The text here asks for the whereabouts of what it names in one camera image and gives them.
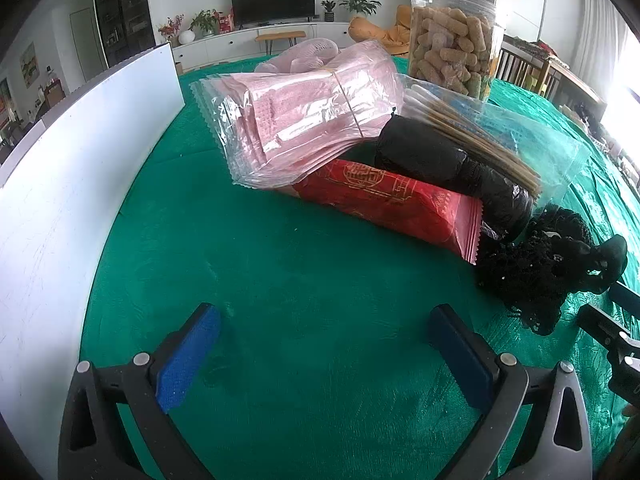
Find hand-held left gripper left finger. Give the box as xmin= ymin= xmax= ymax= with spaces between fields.
xmin=57 ymin=302 xmax=223 ymax=480

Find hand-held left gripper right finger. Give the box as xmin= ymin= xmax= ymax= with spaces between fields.
xmin=429 ymin=304 xmax=601 ymax=480

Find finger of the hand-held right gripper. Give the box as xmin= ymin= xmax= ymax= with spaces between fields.
xmin=577 ymin=303 xmax=640 ymax=348
xmin=608 ymin=281 xmax=640 ymax=317

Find black hair net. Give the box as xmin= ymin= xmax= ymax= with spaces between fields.
xmin=472 ymin=205 xmax=628 ymax=336

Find cotton swab packet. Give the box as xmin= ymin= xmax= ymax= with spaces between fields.
xmin=395 ymin=74 xmax=593 ymax=221

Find bundle of pink mask packets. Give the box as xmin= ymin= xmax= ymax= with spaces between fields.
xmin=190 ymin=41 xmax=416 ymax=191

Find green tablecloth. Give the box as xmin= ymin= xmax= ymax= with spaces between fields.
xmin=80 ymin=55 xmax=640 ymax=480

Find red snack packet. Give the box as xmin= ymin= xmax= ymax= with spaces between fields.
xmin=292 ymin=158 xmax=483 ymax=266

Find white board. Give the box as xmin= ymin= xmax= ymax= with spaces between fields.
xmin=0 ymin=42 xmax=185 ymax=480

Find black garbage bag roll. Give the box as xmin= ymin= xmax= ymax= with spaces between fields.
xmin=374 ymin=116 xmax=533 ymax=241

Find wooden table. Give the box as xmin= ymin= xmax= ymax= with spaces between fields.
xmin=542 ymin=55 xmax=609 ymax=117

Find wooden chair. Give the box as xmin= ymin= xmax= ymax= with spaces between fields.
xmin=497 ymin=35 xmax=561 ymax=101

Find clear jar of snack sticks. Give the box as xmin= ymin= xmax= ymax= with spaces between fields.
xmin=407 ymin=0 xmax=506 ymax=103

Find white television cabinet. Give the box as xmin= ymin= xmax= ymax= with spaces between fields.
xmin=170 ymin=21 xmax=363 ymax=72

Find pink bath loofah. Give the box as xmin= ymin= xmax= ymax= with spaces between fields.
xmin=254 ymin=37 xmax=342 ymax=75

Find flowers in white vase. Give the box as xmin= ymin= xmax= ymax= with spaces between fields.
xmin=158 ymin=14 xmax=196 ymax=46

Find white door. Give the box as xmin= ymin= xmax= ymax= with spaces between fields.
xmin=70 ymin=7 xmax=108 ymax=82

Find wooden bench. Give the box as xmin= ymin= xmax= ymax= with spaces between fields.
xmin=255 ymin=30 xmax=307 ymax=56

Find black display cabinet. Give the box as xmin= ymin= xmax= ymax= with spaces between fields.
xmin=92 ymin=0 xmax=156 ymax=68

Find black television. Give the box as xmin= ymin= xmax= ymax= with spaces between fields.
xmin=230 ymin=0 xmax=317 ymax=28

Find framed wall picture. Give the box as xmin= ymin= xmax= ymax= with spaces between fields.
xmin=20 ymin=42 xmax=40 ymax=86

